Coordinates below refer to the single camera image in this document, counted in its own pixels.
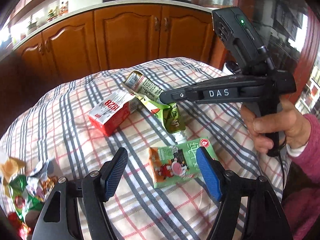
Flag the red white 1928 carton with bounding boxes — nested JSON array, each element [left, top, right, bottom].
[[88, 89, 139, 137]]

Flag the pink sleeve right forearm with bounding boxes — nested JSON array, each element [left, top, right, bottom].
[[283, 114, 319, 239]]

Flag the wooden lower kitchen cabinets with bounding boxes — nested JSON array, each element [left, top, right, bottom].
[[1, 2, 215, 99]]

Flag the person's right hand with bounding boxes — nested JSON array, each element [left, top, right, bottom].
[[240, 98, 311, 153]]

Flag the green cartoon milk carton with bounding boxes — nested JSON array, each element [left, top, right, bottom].
[[149, 137, 217, 189]]

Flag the plaid tablecloth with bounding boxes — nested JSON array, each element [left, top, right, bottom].
[[0, 56, 293, 240]]

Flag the green chip bag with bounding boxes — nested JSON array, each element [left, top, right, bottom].
[[1, 157, 62, 239]]

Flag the green drink pouch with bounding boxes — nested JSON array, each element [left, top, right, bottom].
[[123, 71, 187, 144]]

